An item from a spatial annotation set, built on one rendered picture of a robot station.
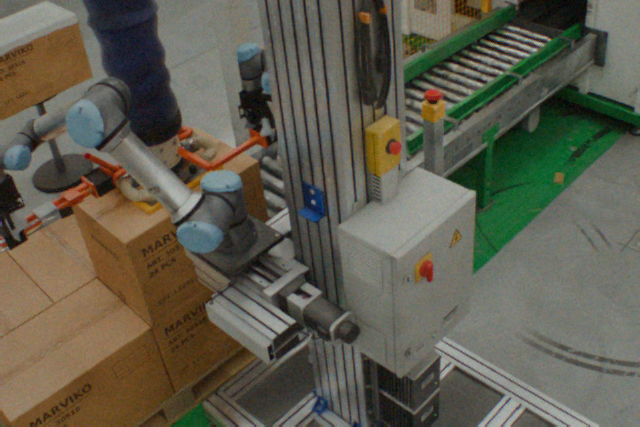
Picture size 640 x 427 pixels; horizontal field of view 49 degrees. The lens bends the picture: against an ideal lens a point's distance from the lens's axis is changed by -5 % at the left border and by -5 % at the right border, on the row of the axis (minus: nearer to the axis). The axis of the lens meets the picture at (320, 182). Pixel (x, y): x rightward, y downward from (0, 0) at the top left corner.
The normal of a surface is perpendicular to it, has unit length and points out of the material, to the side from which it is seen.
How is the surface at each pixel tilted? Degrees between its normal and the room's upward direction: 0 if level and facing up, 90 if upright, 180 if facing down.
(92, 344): 0
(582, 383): 0
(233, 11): 90
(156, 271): 90
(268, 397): 0
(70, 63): 90
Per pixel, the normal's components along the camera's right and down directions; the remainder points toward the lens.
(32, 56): 0.69, 0.37
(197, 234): -0.18, 0.67
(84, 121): -0.37, 0.50
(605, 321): -0.09, -0.81
